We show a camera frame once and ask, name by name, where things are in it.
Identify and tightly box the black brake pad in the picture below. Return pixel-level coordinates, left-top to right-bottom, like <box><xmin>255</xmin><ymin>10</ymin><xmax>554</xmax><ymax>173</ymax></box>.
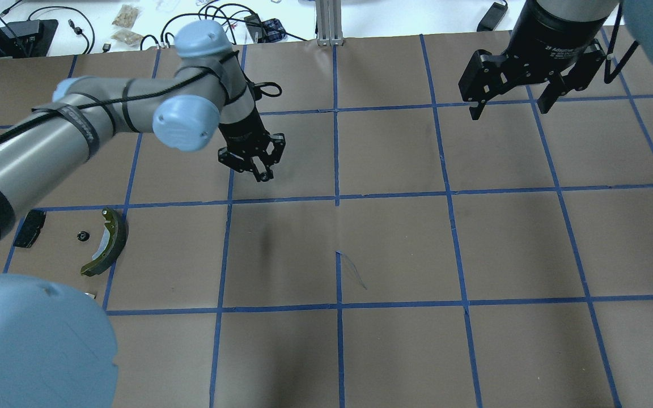
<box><xmin>13</xmin><ymin>209</ymin><xmax>46</xmax><ymax>248</ymax></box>

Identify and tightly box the aluminium frame post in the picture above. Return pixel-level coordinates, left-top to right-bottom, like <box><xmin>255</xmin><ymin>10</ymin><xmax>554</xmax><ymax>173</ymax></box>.
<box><xmin>313</xmin><ymin>0</ymin><xmax>344</xmax><ymax>46</ymax></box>

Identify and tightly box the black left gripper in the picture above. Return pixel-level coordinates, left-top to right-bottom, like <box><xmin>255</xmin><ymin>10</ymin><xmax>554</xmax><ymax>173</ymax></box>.
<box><xmin>218</xmin><ymin>110</ymin><xmax>287</xmax><ymax>176</ymax></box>

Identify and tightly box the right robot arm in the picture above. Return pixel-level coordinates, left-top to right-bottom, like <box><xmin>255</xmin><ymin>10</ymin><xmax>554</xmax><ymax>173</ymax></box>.
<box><xmin>458</xmin><ymin>1</ymin><xmax>653</xmax><ymax>120</ymax></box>

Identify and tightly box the black power adapter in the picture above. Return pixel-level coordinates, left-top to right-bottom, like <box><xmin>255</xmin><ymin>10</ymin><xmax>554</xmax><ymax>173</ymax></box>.
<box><xmin>476</xmin><ymin>1</ymin><xmax>510</xmax><ymax>32</ymax></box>

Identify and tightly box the green brake shoe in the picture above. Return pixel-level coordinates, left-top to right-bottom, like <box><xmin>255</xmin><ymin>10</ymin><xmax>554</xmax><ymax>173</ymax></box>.
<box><xmin>80</xmin><ymin>207</ymin><xmax>128</xmax><ymax>277</ymax></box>

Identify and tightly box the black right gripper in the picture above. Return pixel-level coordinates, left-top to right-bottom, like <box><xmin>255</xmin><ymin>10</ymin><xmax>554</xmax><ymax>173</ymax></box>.
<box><xmin>458</xmin><ymin>34</ymin><xmax>607</xmax><ymax>121</ymax></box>

